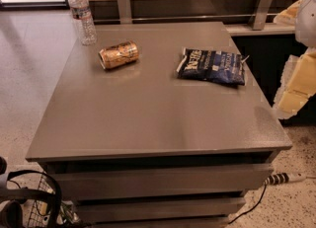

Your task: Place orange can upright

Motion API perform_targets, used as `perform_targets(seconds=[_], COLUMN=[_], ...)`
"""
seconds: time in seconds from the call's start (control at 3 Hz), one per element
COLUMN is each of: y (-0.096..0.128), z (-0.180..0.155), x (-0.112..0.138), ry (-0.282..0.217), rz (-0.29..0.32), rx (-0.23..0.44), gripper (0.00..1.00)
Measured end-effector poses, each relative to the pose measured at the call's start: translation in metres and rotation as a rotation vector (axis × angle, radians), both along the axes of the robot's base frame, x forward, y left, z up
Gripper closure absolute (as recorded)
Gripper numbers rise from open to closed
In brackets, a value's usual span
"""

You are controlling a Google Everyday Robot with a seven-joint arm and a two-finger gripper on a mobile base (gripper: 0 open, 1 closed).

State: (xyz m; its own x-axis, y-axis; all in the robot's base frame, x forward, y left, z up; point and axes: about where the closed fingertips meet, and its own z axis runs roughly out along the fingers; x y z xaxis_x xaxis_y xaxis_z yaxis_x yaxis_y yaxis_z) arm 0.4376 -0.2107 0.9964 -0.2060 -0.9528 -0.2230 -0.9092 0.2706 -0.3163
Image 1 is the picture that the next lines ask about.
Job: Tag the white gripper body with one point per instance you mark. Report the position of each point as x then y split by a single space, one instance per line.
306 21

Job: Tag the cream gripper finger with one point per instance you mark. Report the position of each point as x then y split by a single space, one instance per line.
297 84
288 15

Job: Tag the orange soda can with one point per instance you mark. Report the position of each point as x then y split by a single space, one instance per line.
119 55

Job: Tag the white power strip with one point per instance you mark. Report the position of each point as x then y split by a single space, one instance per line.
284 178

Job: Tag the dark blue chip bag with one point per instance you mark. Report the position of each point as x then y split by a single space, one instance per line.
214 66

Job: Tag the grey drawer cabinet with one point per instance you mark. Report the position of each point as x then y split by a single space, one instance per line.
138 147

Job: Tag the clear plastic water bottle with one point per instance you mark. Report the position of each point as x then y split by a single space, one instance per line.
83 20

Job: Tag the horizontal metal rail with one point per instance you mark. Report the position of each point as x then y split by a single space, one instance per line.
230 19

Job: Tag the right metal wall bracket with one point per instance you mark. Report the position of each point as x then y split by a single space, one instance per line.
258 19

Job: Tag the metal wall bracket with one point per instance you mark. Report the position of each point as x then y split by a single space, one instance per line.
124 11
258 19

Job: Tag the left metal wall bracket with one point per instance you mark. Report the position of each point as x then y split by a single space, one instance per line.
124 11

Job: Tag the wire mesh basket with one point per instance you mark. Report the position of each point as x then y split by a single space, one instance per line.
46 205

